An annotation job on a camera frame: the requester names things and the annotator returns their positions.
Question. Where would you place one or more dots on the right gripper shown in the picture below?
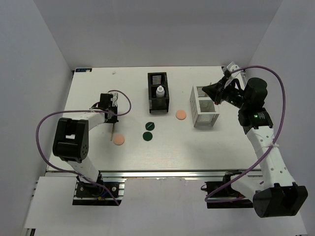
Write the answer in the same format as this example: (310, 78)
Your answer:
(213, 92)

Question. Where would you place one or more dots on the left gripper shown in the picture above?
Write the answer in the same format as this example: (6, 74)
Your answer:
(113, 120)

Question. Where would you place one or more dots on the wooden stick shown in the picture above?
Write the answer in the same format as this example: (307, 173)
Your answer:
(112, 132)

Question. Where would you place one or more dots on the white lotion bottle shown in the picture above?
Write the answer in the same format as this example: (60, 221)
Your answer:
(160, 92)

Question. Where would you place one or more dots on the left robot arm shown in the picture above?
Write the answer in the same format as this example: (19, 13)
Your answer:
(71, 142)

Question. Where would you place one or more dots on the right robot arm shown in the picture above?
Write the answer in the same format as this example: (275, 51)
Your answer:
(279, 194)

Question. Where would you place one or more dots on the left peach makeup sponge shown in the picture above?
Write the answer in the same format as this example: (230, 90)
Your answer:
(119, 139)

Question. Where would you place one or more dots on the peach makeup sponge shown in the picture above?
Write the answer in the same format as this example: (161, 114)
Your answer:
(119, 139)
(181, 115)

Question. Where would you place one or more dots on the right peach makeup sponge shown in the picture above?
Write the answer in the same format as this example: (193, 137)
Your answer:
(181, 115)

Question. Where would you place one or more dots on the white slotted organizer box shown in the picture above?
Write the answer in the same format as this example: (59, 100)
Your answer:
(203, 110)

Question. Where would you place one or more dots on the upper green round compact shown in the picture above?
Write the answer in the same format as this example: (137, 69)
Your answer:
(150, 126)

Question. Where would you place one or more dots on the green round compact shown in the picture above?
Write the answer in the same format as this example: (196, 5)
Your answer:
(150, 126)
(147, 136)

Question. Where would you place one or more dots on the lower green round compact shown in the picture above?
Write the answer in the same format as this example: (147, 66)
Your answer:
(147, 136)

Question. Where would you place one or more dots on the left blue table sticker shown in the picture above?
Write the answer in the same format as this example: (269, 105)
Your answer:
(82, 70)

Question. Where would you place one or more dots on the black slotted organizer box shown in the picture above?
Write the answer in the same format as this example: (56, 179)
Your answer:
(155, 80)

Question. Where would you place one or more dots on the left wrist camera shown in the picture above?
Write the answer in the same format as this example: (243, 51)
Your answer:
(114, 99)

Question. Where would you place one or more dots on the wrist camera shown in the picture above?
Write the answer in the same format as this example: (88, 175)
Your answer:
(230, 72)
(114, 99)

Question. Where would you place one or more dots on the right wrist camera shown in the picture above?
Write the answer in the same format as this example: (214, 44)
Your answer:
(230, 72)

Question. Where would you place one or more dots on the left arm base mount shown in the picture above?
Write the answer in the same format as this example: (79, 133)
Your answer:
(87, 194)

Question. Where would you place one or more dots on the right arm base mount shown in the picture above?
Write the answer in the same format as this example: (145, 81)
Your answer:
(227, 193)

